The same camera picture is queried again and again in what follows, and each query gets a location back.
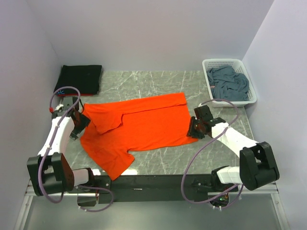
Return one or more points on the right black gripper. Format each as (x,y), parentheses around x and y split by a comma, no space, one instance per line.
(191,131)

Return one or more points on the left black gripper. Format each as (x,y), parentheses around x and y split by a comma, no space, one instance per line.
(84,122)

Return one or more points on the orange t shirt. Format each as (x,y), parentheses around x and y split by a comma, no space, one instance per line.
(143,124)

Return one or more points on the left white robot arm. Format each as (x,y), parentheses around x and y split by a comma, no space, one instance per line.
(50,166)

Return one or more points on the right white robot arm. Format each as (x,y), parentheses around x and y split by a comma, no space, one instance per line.
(257,164)

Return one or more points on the folded red t shirt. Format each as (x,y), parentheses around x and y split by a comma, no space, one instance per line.
(74,94)

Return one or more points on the folded black t shirt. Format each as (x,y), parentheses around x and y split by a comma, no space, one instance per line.
(86,78)

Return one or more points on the grey blue t shirt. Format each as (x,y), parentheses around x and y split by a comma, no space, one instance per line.
(227,84)

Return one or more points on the white plastic laundry basket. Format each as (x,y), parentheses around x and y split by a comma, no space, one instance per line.
(239,67)

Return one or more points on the black base crossbar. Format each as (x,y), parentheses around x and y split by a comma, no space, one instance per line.
(145,188)

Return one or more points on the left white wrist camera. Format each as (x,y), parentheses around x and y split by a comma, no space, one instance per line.
(57,108)

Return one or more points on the aluminium frame rail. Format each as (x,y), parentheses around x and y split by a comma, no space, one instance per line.
(259,209)

